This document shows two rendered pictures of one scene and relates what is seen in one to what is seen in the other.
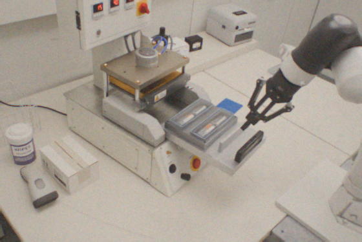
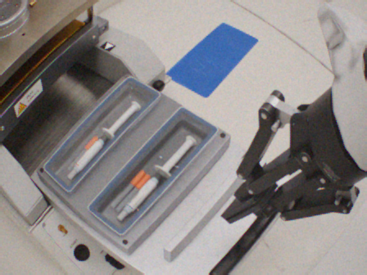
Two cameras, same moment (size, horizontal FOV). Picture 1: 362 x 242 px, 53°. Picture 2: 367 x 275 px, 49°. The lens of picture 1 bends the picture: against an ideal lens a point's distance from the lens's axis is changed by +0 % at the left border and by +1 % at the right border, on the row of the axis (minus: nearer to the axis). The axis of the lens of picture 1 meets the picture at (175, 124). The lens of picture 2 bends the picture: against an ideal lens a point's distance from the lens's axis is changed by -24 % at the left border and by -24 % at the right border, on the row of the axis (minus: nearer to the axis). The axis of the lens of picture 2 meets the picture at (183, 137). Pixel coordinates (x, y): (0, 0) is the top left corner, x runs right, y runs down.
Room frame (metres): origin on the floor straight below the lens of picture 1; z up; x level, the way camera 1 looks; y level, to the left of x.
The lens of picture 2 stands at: (0.66, -0.16, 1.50)
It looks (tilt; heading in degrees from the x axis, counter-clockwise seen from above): 55 degrees down; 0
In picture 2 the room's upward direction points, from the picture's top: 3 degrees clockwise
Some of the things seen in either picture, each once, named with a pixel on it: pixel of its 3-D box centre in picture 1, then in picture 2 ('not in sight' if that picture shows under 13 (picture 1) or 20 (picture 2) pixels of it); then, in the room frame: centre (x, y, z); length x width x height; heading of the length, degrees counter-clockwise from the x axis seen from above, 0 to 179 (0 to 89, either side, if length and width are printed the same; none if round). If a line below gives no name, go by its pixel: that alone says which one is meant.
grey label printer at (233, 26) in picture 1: (231, 24); not in sight; (2.15, -0.27, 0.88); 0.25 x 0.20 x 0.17; 41
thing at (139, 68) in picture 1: (143, 63); (11, 23); (1.17, 0.14, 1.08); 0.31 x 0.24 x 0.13; 145
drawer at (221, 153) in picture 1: (212, 131); (156, 187); (0.96, -0.13, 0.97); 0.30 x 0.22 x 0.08; 55
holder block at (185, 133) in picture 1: (202, 121); (124, 160); (0.99, -0.09, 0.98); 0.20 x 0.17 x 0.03; 145
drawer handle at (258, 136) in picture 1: (249, 145); (251, 238); (0.88, -0.24, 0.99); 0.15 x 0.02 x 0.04; 145
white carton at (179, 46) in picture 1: (166, 51); not in sight; (1.79, 0.09, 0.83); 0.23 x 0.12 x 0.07; 135
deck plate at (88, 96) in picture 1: (138, 100); (15, 88); (1.15, 0.15, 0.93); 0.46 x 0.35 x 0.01; 55
